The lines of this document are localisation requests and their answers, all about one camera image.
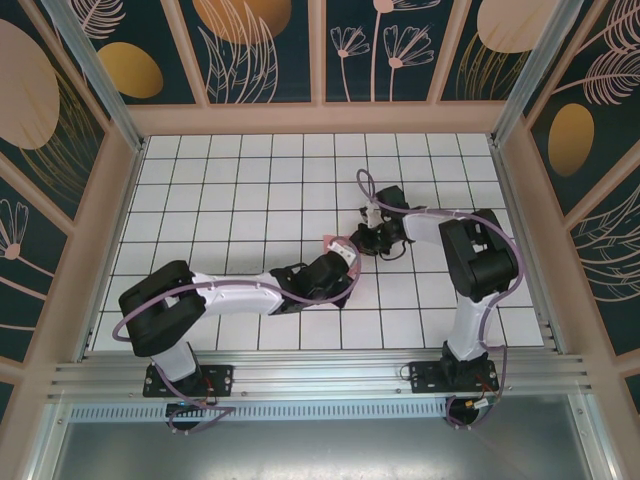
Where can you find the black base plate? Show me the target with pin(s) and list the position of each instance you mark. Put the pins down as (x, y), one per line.
(220, 380)
(425, 377)

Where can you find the dark panel with flower outlines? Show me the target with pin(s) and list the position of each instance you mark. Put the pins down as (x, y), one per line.
(380, 50)

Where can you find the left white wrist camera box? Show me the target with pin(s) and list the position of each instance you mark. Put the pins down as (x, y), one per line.
(342, 251)

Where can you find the pink cloth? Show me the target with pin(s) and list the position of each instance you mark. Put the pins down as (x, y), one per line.
(354, 272)

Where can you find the dark panel with gold oval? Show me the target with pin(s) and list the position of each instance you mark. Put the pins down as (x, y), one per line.
(150, 50)

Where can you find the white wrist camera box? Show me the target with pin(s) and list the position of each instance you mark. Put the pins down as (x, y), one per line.
(342, 251)
(372, 214)

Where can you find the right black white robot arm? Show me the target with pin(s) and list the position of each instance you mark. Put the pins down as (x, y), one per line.
(480, 265)

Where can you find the right aluminium frame post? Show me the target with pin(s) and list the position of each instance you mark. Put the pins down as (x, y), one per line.
(530, 70)

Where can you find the aluminium frame post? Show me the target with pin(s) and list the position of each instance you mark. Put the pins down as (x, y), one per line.
(530, 70)
(100, 80)

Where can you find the aluminium table edge rail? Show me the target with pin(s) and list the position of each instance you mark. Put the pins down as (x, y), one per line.
(511, 200)

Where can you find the dark panel with pale circle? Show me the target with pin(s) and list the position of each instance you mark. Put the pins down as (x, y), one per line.
(480, 50)

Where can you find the dark floral side panel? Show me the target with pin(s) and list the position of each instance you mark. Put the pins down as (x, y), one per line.
(590, 100)
(30, 100)
(25, 260)
(610, 260)

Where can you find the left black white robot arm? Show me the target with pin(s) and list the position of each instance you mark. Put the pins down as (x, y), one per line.
(155, 310)

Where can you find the left aluminium frame post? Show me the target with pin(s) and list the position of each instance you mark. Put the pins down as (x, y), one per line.
(100, 80)

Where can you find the aluminium mounting rail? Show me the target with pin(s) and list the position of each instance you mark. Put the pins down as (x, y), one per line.
(320, 372)

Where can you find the black circuit board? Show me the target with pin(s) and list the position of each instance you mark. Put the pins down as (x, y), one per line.
(180, 409)

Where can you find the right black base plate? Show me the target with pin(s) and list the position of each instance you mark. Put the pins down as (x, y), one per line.
(425, 377)

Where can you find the dark panel with orange circle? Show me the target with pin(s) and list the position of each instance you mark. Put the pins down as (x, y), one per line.
(240, 50)

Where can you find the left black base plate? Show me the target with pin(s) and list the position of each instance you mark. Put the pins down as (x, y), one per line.
(220, 380)

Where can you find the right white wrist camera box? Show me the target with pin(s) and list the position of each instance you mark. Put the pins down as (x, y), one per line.
(372, 214)

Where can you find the grey metal sheet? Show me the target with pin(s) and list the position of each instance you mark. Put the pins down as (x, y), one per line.
(320, 450)

